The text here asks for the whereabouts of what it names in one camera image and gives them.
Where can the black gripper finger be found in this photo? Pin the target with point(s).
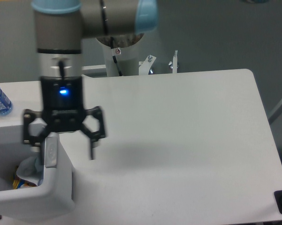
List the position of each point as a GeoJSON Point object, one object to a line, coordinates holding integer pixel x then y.
{"type": "Point", "coordinates": [35, 140]}
{"type": "Point", "coordinates": [95, 130]}

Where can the crushed clear plastic bottle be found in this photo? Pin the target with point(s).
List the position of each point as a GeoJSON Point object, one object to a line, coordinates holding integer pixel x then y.
{"type": "Point", "coordinates": [31, 170]}

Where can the colourful snack wrapper in bin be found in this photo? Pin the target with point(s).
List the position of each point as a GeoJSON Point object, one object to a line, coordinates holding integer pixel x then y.
{"type": "Point", "coordinates": [19, 183]}

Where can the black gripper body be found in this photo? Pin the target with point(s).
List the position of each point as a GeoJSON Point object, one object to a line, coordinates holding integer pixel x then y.
{"type": "Point", "coordinates": [63, 106]}

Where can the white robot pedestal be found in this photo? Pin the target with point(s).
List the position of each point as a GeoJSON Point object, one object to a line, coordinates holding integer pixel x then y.
{"type": "Point", "coordinates": [121, 54]}

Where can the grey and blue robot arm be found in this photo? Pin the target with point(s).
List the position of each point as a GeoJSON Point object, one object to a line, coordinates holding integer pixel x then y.
{"type": "Point", "coordinates": [60, 27]}

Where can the white bracket with wing bolt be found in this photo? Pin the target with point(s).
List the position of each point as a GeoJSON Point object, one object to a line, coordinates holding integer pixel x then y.
{"type": "Point", "coordinates": [174, 65]}

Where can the white trash can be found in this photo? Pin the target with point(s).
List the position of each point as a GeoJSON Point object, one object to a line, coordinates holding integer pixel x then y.
{"type": "Point", "coordinates": [53, 197]}

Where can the white mounting bracket right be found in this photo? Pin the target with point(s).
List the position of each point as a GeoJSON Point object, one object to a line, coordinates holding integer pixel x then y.
{"type": "Point", "coordinates": [146, 66]}

